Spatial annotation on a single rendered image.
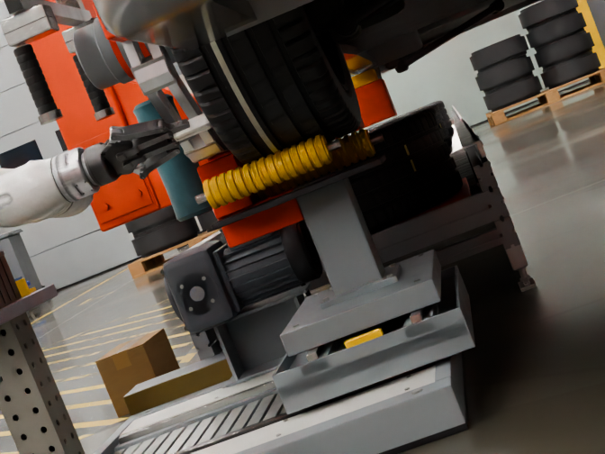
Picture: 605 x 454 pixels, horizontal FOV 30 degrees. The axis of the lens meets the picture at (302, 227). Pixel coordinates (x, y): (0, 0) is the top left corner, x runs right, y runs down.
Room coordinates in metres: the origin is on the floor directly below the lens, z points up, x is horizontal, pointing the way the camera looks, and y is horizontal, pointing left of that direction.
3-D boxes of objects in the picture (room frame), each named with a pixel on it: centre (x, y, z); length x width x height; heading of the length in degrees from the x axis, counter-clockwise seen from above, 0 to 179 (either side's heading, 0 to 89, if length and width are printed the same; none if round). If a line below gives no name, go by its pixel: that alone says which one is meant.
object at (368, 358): (2.23, -0.07, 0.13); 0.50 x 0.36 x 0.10; 171
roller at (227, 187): (2.13, 0.02, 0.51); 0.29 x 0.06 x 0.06; 81
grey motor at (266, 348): (2.58, 0.12, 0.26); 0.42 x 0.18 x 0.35; 81
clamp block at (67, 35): (2.46, 0.28, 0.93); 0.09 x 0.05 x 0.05; 81
